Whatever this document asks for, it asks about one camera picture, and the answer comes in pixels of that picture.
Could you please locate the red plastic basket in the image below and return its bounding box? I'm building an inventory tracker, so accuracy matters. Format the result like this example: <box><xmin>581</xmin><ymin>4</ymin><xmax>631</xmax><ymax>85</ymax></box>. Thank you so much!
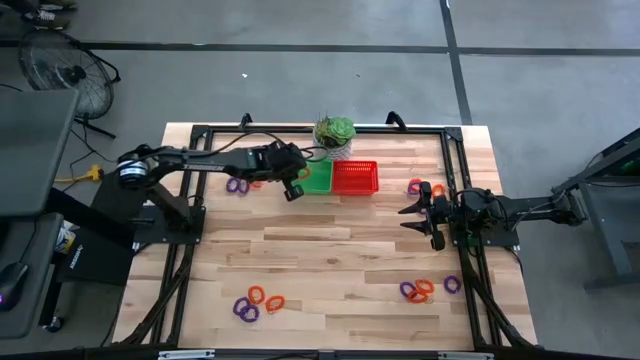
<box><xmin>331</xmin><ymin>160</ymin><xmax>380</xmax><ymax>196</ymax></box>

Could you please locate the black box white lettering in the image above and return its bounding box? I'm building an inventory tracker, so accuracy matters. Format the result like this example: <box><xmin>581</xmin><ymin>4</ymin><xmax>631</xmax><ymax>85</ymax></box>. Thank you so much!
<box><xmin>58</xmin><ymin>239</ymin><xmax>137</xmax><ymax>287</ymax></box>

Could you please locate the dark grey flat panel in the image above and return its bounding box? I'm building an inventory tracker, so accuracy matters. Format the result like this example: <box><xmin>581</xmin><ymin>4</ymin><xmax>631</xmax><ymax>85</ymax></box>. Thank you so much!
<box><xmin>0</xmin><ymin>88</ymin><xmax>80</xmax><ymax>217</ymax></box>

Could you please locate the grey desk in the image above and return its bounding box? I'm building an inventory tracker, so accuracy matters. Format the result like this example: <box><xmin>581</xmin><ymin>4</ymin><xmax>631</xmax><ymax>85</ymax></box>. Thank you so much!
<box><xmin>0</xmin><ymin>212</ymin><xmax>64</xmax><ymax>340</ymax></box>

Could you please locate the black computer mouse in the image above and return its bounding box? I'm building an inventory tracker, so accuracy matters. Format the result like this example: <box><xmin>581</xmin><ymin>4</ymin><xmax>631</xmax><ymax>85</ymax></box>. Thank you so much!
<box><xmin>0</xmin><ymin>262</ymin><xmax>30</xmax><ymax>312</ymax></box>

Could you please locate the black aluminium table frame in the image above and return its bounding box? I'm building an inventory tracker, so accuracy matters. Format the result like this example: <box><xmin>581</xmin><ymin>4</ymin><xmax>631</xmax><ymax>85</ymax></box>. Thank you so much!
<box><xmin>102</xmin><ymin>112</ymin><xmax>539</xmax><ymax>360</ymax></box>

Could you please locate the black metal side table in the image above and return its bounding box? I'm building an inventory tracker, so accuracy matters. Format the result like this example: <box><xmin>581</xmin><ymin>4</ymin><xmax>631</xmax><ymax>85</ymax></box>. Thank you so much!
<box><xmin>551</xmin><ymin>127</ymin><xmax>640</xmax><ymax>291</ymax></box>

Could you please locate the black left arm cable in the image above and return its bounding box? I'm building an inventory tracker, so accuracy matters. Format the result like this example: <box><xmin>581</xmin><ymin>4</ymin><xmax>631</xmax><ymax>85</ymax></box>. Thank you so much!
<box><xmin>197</xmin><ymin>130</ymin><xmax>330</xmax><ymax>163</ymax></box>

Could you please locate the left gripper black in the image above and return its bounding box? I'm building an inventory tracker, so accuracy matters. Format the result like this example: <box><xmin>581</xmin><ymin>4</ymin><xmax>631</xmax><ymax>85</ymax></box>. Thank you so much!
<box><xmin>247</xmin><ymin>141</ymin><xmax>308</xmax><ymax>203</ymax></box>

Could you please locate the silver metal bracket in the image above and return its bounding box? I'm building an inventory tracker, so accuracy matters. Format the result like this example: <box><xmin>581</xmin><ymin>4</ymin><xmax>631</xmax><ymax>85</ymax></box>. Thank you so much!
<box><xmin>438</xmin><ymin>351</ymin><xmax>494</xmax><ymax>360</ymax></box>
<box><xmin>158</xmin><ymin>349</ymin><xmax>216</xmax><ymax>360</ymax></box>

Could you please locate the potted succulent white pot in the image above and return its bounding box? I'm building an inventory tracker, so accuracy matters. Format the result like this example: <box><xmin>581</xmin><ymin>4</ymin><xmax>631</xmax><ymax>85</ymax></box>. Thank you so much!
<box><xmin>312</xmin><ymin>115</ymin><xmax>357</xmax><ymax>162</ymax></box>

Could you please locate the green plastic basket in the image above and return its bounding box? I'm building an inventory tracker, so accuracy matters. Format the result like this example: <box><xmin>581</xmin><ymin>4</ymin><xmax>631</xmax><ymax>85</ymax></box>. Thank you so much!
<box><xmin>294</xmin><ymin>159</ymin><xmax>334</xmax><ymax>195</ymax></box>

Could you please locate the yellow power plug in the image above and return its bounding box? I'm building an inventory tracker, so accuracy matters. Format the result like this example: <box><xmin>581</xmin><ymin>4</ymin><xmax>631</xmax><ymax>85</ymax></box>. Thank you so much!
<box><xmin>54</xmin><ymin>164</ymin><xmax>105</xmax><ymax>184</ymax></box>

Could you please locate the white yellow packet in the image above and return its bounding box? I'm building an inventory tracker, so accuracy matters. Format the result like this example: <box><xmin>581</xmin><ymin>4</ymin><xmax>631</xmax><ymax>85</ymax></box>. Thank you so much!
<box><xmin>54</xmin><ymin>222</ymin><xmax>77</xmax><ymax>254</ymax></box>

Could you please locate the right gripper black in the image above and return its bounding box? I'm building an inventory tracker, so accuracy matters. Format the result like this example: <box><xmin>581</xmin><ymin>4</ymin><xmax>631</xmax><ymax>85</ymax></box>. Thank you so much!
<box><xmin>398</xmin><ymin>180</ymin><xmax>464</xmax><ymax>252</ymax></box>

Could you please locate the black floor fan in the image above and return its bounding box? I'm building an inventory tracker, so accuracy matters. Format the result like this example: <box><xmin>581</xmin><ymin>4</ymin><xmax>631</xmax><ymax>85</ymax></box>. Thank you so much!
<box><xmin>18</xmin><ymin>29</ymin><xmax>122</xmax><ymax>140</ymax></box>

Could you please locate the person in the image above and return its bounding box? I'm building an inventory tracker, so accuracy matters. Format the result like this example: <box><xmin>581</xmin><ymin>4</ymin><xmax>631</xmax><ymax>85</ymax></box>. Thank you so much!
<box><xmin>0</xmin><ymin>0</ymin><xmax>79</xmax><ymax>30</ymax></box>

